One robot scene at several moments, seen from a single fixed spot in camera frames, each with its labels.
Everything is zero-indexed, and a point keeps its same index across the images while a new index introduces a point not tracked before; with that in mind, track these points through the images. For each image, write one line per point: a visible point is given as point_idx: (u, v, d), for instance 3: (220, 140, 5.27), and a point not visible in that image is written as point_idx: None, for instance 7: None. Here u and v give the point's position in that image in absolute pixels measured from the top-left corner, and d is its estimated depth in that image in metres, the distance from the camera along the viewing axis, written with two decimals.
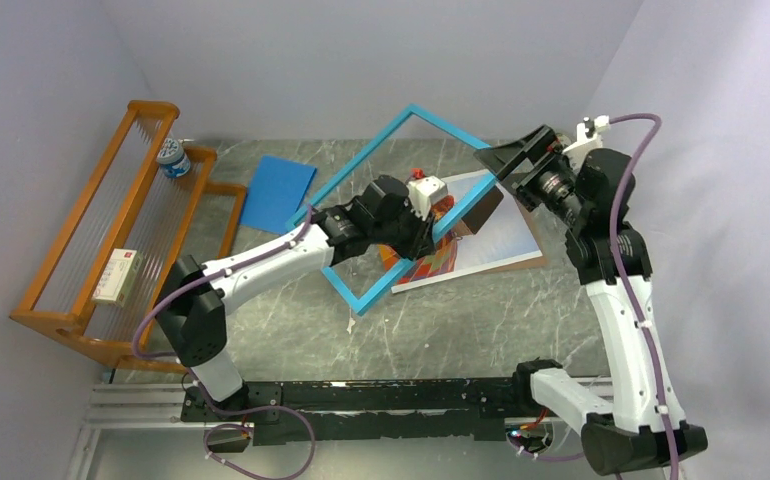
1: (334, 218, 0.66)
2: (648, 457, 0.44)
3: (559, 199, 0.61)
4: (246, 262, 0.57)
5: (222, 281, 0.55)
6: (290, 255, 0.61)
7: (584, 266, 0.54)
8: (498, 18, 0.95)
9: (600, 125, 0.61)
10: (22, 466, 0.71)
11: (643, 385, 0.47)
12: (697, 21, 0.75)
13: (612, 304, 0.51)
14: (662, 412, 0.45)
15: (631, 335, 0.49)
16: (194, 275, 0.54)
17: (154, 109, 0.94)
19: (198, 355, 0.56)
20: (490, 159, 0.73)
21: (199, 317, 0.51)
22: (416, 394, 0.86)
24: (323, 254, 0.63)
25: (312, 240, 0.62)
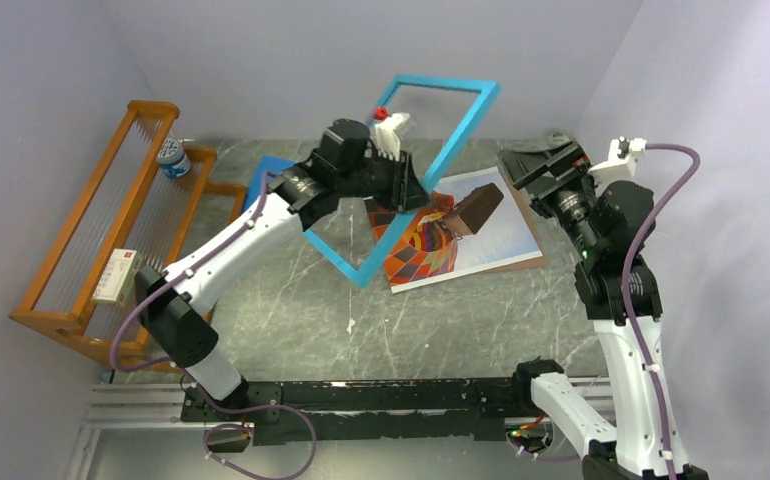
1: (294, 179, 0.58)
2: None
3: (573, 219, 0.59)
4: (206, 258, 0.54)
5: (186, 284, 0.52)
6: (251, 237, 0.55)
7: (595, 302, 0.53)
8: (497, 18, 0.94)
9: (635, 149, 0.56)
10: (22, 466, 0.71)
11: (648, 429, 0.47)
12: (698, 20, 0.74)
13: (620, 344, 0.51)
14: (666, 457, 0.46)
15: (640, 379, 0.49)
16: (159, 282, 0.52)
17: (154, 109, 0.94)
19: (194, 354, 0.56)
20: (512, 162, 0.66)
21: (176, 325, 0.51)
22: (416, 394, 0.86)
24: (290, 223, 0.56)
25: (272, 214, 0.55)
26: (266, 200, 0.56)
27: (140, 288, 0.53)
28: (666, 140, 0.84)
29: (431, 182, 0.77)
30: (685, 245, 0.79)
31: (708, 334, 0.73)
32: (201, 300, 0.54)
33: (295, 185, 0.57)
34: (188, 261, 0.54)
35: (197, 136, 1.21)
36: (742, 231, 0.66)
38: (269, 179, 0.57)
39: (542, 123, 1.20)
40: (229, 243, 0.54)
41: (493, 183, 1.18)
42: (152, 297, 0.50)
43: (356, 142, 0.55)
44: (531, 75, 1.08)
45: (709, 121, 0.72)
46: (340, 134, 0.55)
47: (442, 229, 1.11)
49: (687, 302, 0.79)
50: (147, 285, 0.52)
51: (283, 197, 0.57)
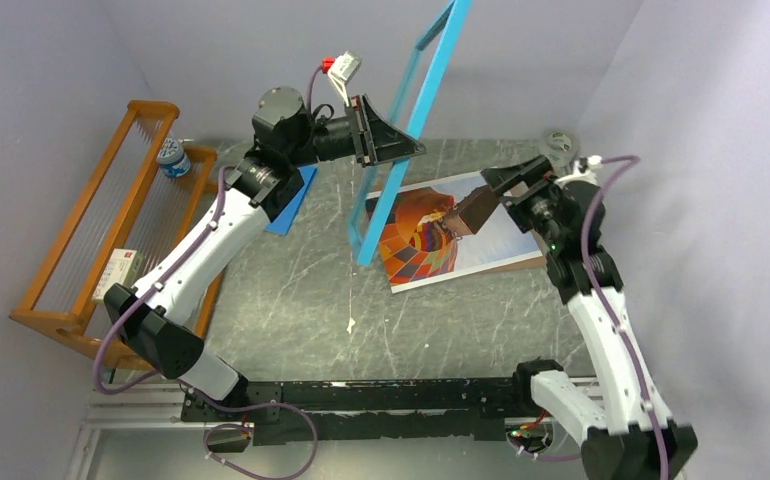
1: (249, 169, 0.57)
2: (642, 455, 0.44)
3: (545, 221, 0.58)
4: (174, 266, 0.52)
5: (157, 298, 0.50)
6: (216, 237, 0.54)
7: (562, 285, 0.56)
8: (496, 18, 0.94)
9: (593, 164, 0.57)
10: (22, 466, 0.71)
11: (626, 385, 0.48)
12: (696, 21, 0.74)
13: (589, 311, 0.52)
14: (647, 409, 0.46)
15: (610, 341, 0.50)
16: (130, 301, 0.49)
17: (154, 109, 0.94)
19: (181, 363, 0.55)
20: (489, 177, 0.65)
21: (155, 342, 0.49)
22: (416, 394, 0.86)
24: (255, 217, 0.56)
25: (234, 209, 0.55)
26: (225, 197, 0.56)
27: (111, 309, 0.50)
28: (664, 140, 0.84)
29: (416, 123, 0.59)
30: (684, 245, 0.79)
31: (707, 334, 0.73)
32: (178, 311, 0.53)
33: (252, 176, 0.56)
34: (156, 274, 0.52)
35: (197, 136, 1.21)
36: (740, 231, 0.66)
38: (224, 175, 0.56)
39: (542, 123, 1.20)
40: (196, 247, 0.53)
41: None
42: (124, 318, 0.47)
43: (287, 122, 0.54)
44: (530, 75, 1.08)
45: (708, 121, 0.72)
46: (268, 116, 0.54)
47: (442, 228, 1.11)
49: (686, 302, 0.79)
50: (117, 305, 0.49)
51: (243, 191, 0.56)
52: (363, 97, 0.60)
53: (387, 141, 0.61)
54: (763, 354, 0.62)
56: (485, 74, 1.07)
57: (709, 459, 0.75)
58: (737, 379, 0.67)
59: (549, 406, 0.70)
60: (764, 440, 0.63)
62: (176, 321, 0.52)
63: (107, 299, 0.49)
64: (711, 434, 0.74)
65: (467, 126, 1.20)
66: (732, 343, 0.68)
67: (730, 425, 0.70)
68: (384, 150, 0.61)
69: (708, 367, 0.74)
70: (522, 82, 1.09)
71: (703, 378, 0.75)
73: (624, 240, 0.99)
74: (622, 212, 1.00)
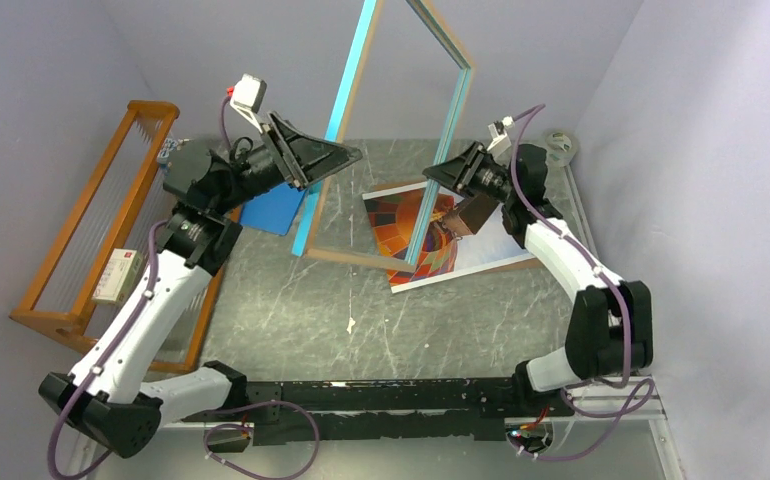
1: (182, 226, 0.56)
2: (600, 302, 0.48)
3: (498, 189, 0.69)
4: (112, 346, 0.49)
5: (97, 384, 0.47)
6: (154, 306, 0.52)
7: (515, 232, 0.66)
8: (497, 16, 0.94)
9: (507, 124, 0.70)
10: (22, 467, 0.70)
11: (576, 265, 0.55)
12: (698, 21, 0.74)
13: (537, 232, 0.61)
14: (598, 273, 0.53)
15: (559, 244, 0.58)
16: (68, 390, 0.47)
17: (154, 110, 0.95)
19: (141, 438, 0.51)
20: (438, 175, 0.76)
21: (102, 431, 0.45)
22: (416, 394, 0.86)
24: (193, 277, 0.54)
25: (169, 273, 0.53)
26: (158, 261, 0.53)
27: (51, 402, 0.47)
28: (665, 140, 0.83)
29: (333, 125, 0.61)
30: (683, 248, 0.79)
31: (706, 334, 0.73)
32: (126, 390, 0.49)
33: (183, 234, 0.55)
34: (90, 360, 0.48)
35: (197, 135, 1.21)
36: (741, 232, 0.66)
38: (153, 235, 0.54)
39: (543, 123, 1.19)
40: (131, 322, 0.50)
41: None
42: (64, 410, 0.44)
43: (200, 181, 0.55)
44: (530, 76, 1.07)
45: (707, 121, 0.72)
46: (182, 181, 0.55)
47: (442, 229, 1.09)
49: (683, 302, 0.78)
50: (56, 396, 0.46)
51: (178, 250, 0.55)
52: (273, 116, 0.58)
53: (313, 157, 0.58)
54: (763, 355, 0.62)
56: (486, 73, 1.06)
57: (708, 459, 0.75)
58: (737, 379, 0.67)
59: (545, 378, 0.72)
60: (765, 441, 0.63)
62: (124, 403, 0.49)
63: (45, 390, 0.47)
64: (713, 436, 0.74)
65: (467, 126, 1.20)
66: (732, 344, 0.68)
67: (729, 424, 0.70)
68: (313, 168, 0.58)
69: (708, 368, 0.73)
70: (523, 81, 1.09)
71: (704, 379, 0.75)
73: (624, 240, 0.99)
74: (622, 212, 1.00)
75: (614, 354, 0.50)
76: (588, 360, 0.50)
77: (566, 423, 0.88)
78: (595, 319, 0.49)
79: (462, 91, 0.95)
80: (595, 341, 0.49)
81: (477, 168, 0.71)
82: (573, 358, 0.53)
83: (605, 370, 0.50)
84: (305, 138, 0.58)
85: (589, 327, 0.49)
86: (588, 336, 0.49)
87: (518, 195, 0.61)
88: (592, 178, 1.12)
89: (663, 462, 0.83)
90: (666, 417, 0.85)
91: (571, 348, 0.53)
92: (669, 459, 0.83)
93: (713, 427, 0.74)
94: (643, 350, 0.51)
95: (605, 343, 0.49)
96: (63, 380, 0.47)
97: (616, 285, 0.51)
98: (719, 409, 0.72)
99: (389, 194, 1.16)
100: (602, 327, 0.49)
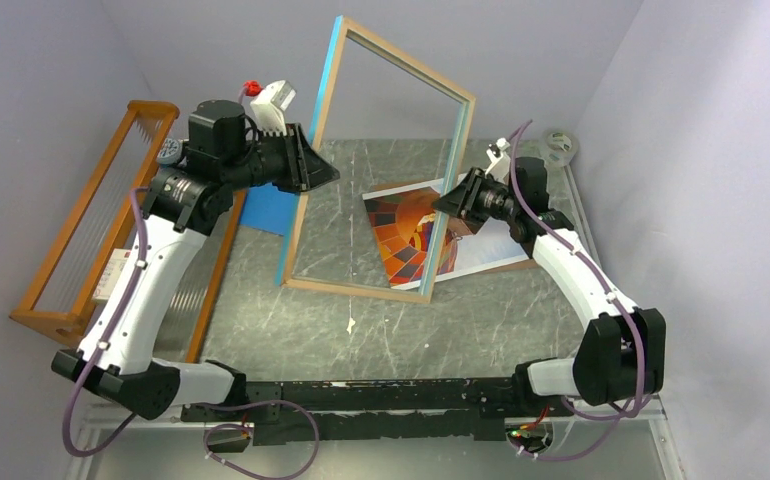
1: (165, 187, 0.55)
2: (614, 332, 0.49)
3: (500, 207, 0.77)
4: (114, 320, 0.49)
5: (107, 358, 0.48)
6: (149, 276, 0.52)
7: (523, 240, 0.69)
8: (498, 15, 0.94)
9: (502, 146, 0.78)
10: (21, 466, 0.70)
11: (590, 287, 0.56)
12: (699, 21, 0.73)
13: (549, 244, 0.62)
14: (612, 298, 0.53)
15: (571, 260, 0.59)
16: (80, 364, 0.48)
17: (154, 109, 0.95)
19: (161, 400, 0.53)
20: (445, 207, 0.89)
21: (118, 400, 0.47)
22: (416, 394, 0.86)
24: (184, 241, 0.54)
25: (159, 241, 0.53)
26: (146, 229, 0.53)
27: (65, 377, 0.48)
28: (665, 140, 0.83)
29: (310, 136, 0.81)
30: (683, 248, 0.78)
31: (705, 334, 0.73)
32: (138, 360, 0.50)
33: (167, 194, 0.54)
34: (96, 336, 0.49)
35: None
36: (741, 231, 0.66)
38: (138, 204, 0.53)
39: (543, 123, 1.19)
40: (129, 294, 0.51)
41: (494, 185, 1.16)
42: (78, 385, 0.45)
43: (226, 122, 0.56)
44: (530, 76, 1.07)
45: (707, 121, 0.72)
46: (206, 117, 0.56)
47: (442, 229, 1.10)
49: (683, 302, 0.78)
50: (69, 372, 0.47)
51: (165, 215, 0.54)
52: (297, 126, 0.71)
53: (312, 167, 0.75)
54: (764, 354, 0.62)
56: (486, 73, 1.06)
57: (708, 459, 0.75)
58: (737, 378, 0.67)
59: (549, 385, 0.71)
60: (764, 440, 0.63)
62: (138, 372, 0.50)
63: (57, 367, 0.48)
64: (713, 436, 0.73)
65: None
66: (732, 344, 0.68)
67: (729, 423, 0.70)
68: (314, 178, 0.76)
69: (708, 368, 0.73)
70: (523, 81, 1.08)
71: (704, 378, 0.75)
73: (624, 240, 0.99)
74: (622, 213, 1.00)
75: (625, 380, 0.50)
76: (599, 386, 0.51)
77: (566, 423, 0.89)
78: (607, 348, 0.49)
79: (463, 125, 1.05)
80: (608, 369, 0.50)
81: (478, 191, 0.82)
82: (582, 383, 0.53)
83: (615, 395, 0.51)
84: (310, 154, 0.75)
85: (602, 354, 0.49)
86: (600, 363, 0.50)
87: (520, 201, 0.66)
88: (592, 179, 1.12)
89: (663, 462, 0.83)
90: (666, 417, 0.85)
91: (579, 372, 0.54)
92: (669, 459, 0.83)
93: (712, 426, 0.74)
94: (652, 378, 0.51)
95: (617, 370, 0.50)
96: (73, 357, 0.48)
97: (629, 313, 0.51)
98: (719, 409, 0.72)
99: (390, 194, 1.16)
100: (615, 355, 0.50)
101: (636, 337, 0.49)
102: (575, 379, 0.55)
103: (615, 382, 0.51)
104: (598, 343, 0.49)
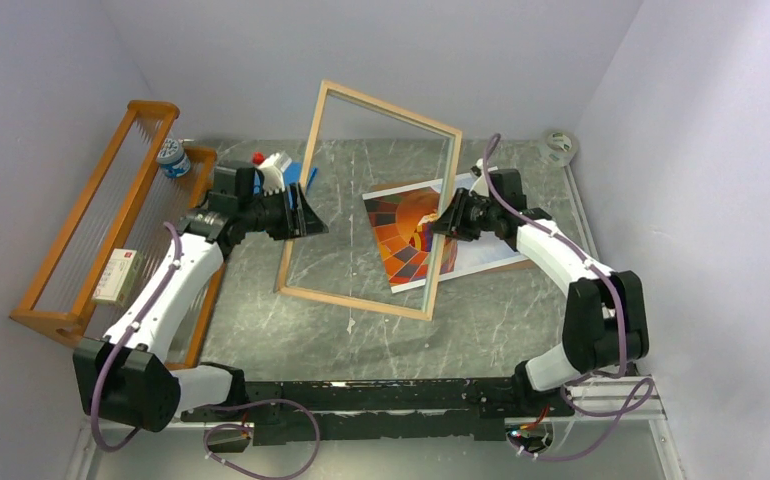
1: (196, 218, 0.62)
2: (593, 292, 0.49)
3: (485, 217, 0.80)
4: (145, 307, 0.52)
5: (137, 338, 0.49)
6: (179, 276, 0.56)
7: (507, 237, 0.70)
8: (497, 15, 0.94)
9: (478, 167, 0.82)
10: (21, 466, 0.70)
11: (567, 259, 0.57)
12: (698, 21, 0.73)
13: (527, 232, 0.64)
14: (589, 265, 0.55)
15: (551, 241, 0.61)
16: (104, 350, 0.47)
17: (154, 109, 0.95)
19: (165, 411, 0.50)
20: (439, 226, 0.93)
21: (145, 378, 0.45)
22: (416, 394, 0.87)
24: (212, 252, 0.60)
25: (192, 249, 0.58)
26: (181, 241, 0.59)
27: (82, 368, 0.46)
28: (665, 140, 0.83)
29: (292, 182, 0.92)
30: (683, 249, 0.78)
31: (705, 334, 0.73)
32: (160, 347, 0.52)
33: (199, 221, 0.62)
34: (128, 317, 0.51)
35: (196, 135, 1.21)
36: (741, 231, 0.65)
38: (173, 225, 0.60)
39: (543, 123, 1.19)
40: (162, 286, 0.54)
41: None
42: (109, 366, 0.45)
43: (245, 172, 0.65)
44: (530, 76, 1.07)
45: (707, 121, 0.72)
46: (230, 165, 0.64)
47: None
49: (684, 301, 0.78)
50: (91, 361, 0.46)
51: (195, 235, 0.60)
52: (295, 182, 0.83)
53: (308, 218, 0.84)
54: (765, 354, 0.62)
56: (486, 73, 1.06)
57: (708, 460, 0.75)
58: (737, 378, 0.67)
59: (547, 379, 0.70)
60: (765, 440, 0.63)
62: (160, 358, 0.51)
63: (77, 358, 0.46)
64: (713, 436, 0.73)
65: (468, 126, 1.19)
66: (732, 343, 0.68)
67: (728, 423, 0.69)
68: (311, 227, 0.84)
69: (708, 368, 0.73)
70: (523, 81, 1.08)
71: (704, 378, 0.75)
73: (624, 240, 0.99)
74: (622, 213, 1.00)
75: (610, 345, 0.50)
76: (587, 353, 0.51)
77: (566, 423, 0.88)
78: (591, 310, 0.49)
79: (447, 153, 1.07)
80: (592, 333, 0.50)
81: (465, 209, 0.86)
82: (570, 351, 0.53)
83: (601, 361, 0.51)
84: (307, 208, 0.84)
85: (584, 317, 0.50)
86: (583, 326, 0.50)
87: (500, 200, 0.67)
88: (592, 179, 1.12)
89: (663, 462, 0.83)
90: (666, 417, 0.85)
91: (567, 340, 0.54)
92: (669, 459, 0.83)
93: (711, 426, 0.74)
94: (638, 340, 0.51)
95: (601, 333, 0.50)
96: (99, 340, 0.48)
97: (606, 275, 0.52)
98: (719, 409, 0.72)
99: (390, 194, 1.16)
100: (597, 317, 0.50)
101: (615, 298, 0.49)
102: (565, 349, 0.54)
103: (603, 348, 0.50)
104: (579, 306, 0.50)
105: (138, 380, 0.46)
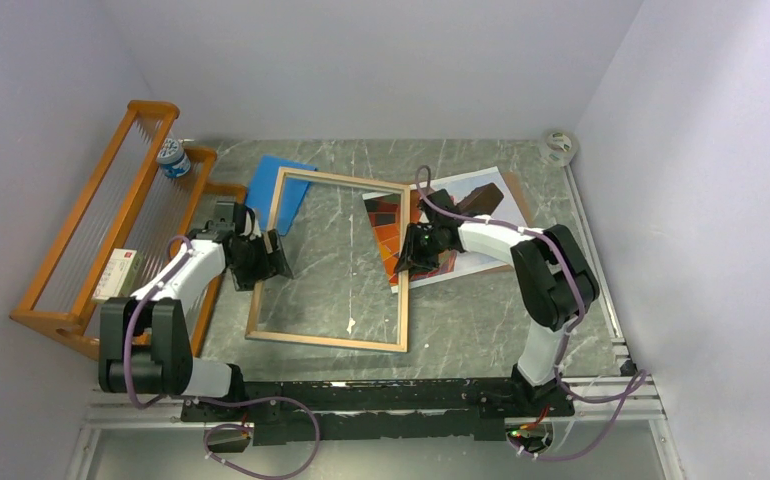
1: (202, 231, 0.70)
2: (529, 246, 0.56)
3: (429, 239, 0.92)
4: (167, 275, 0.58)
5: (162, 292, 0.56)
6: (194, 259, 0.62)
7: (450, 241, 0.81)
8: (498, 15, 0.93)
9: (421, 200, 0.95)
10: (21, 466, 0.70)
11: (505, 234, 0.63)
12: (699, 21, 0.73)
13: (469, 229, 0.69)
14: (524, 231, 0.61)
15: (488, 227, 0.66)
16: (130, 305, 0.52)
17: (154, 109, 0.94)
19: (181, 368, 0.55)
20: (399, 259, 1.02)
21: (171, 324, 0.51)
22: (416, 394, 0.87)
24: (218, 251, 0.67)
25: (203, 246, 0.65)
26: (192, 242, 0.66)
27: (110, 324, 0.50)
28: (666, 140, 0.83)
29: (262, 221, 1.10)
30: (683, 248, 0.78)
31: (705, 334, 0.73)
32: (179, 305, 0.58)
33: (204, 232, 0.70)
34: (154, 278, 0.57)
35: (196, 135, 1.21)
36: (741, 231, 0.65)
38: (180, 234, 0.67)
39: (542, 123, 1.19)
40: (180, 264, 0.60)
41: (493, 182, 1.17)
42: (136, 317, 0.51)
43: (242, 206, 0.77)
44: (531, 76, 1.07)
45: (708, 121, 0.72)
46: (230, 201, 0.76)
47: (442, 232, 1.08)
49: (685, 301, 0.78)
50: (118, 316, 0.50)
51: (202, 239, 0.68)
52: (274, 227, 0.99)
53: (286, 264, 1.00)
54: (766, 353, 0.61)
56: (487, 73, 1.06)
57: (708, 460, 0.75)
58: (738, 377, 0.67)
59: (537, 366, 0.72)
60: (765, 440, 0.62)
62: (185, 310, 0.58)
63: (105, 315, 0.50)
64: (713, 436, 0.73)
65: (468, 126, 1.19)
66: (732, 342, 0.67)
67: (729, 423, 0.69)
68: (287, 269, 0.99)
69: (709, 368, 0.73)
70: (523, 82, 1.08)
71: (705, 378, 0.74)
73: (624, 240, 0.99)
74: (622, 212, 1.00)
75: (565, 293, 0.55)
76: (547, 306, 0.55)
77: (566, 423, 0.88)
78: (536, 263, 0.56)
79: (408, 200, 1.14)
80: (543, 283, 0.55)
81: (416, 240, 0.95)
82: (535, 313, 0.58)
83: (563, 310, 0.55)
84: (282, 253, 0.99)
85: (533, 273, 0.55)
86: (534, 280, 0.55)
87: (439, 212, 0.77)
88: (592, 178, 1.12)
89: (663, 462, 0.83)
90: (666, 417, 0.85)
91: (531, 303, 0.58)
92: (669, 459, 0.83)
93: (711, 426, 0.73)
94: (587, 281, 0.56)
95: (553, 283, 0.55)
96: (124, 299, 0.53)
97: (540, 233, 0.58)
98: (719, 408, 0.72)
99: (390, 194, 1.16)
100: (544, 269, 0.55)
101: (554, 250, 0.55)
102: (530, 312, 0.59)
103: (559, 298, 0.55)
104: (525, 262, 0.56)
105: (166, 326, 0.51)
